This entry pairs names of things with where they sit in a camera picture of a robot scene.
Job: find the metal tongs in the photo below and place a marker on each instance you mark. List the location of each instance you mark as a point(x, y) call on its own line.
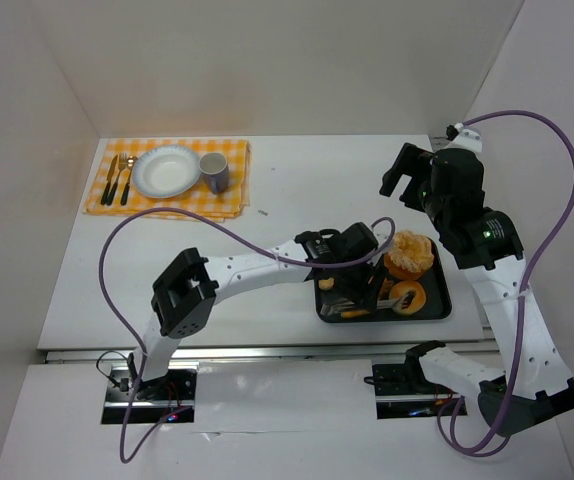
point(381, 309)

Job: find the purple mug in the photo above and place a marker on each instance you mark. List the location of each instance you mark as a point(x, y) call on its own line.
point(214, 168)

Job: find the ring donut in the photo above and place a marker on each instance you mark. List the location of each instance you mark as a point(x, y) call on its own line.
point(407, 297)

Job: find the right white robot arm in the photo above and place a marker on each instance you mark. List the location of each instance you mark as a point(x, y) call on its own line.
point(534, 383)

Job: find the aluminium rail front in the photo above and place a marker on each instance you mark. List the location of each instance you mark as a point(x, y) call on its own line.
point(485, 346)

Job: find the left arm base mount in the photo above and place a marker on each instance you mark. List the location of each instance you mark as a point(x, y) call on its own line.
point(174, 401)

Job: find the knife with dark handle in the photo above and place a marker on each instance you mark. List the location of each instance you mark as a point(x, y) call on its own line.
point(109, 177)

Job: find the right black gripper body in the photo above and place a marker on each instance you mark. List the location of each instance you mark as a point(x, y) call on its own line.
point(406, 176)

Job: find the croissant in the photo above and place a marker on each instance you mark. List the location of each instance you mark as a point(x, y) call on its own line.
point(349, 314)

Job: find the sugared round pastry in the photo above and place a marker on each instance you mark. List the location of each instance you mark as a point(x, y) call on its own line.
point(410, 256)

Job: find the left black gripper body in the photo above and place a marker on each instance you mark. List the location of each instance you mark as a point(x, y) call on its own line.
point(355, 282)

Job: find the oblong bread roll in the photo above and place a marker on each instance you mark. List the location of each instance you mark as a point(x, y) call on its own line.
point(326, 284)

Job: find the black tray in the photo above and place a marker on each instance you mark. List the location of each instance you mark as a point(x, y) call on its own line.
point(437, 307)

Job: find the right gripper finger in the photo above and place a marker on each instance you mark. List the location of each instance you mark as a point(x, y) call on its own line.
point(411, 161)
point(414, 192)

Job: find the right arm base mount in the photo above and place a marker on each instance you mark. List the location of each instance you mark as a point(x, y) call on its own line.
point(398, 397)

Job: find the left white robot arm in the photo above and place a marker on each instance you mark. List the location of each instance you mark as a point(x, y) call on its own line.
point(188, 289)

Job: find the white paper plate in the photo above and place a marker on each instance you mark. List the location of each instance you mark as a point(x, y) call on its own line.
point(166, 171)

